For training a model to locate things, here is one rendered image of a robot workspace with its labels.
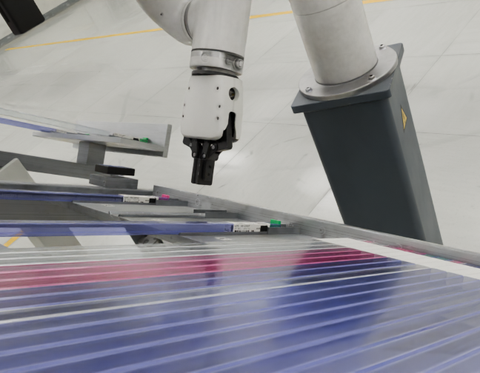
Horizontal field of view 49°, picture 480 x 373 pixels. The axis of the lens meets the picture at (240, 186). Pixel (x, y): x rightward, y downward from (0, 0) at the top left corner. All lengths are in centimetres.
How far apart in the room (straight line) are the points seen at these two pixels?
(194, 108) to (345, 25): 30
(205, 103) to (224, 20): 13
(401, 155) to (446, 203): 75
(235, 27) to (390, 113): 33
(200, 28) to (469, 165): 127
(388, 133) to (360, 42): 17
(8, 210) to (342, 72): 60
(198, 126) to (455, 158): 127
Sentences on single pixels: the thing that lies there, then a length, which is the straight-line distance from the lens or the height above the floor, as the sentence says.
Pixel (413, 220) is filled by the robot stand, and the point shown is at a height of 39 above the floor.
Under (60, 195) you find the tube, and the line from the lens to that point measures 71.
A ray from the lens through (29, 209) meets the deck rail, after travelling 79.
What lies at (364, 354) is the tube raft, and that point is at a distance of 23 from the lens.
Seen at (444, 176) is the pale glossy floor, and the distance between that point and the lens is 188.
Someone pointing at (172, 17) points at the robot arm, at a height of 94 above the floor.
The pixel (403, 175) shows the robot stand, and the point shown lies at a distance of 107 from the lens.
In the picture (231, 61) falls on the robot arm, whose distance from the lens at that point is 82.
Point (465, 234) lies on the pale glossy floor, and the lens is 166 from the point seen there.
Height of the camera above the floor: 113
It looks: 31 degrees down
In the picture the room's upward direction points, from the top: 26 degrees counter-clockwise
